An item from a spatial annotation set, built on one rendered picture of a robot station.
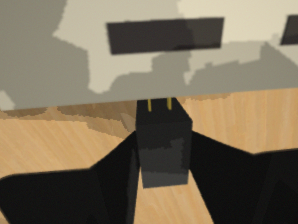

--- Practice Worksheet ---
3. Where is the black two-prong charger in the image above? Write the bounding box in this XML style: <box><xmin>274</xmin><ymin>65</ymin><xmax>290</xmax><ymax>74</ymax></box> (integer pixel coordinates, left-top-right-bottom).
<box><xmin>135</xmin><ymin>97</ymin><xmax>193</xmax><ymax>188</ymax></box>

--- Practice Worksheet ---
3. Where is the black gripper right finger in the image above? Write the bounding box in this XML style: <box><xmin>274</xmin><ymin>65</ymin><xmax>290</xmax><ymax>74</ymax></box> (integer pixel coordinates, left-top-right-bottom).
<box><xmin>189</xmin><ymin>130</ymin><xmax>298</xmax><ymax>224</ymax></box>

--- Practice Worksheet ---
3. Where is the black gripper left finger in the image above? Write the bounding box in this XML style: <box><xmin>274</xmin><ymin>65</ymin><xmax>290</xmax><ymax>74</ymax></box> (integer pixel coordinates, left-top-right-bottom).
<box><xmin>0</xmin><ymin>131</ymin><xmax>140</xmax><ymax>224</ymax></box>

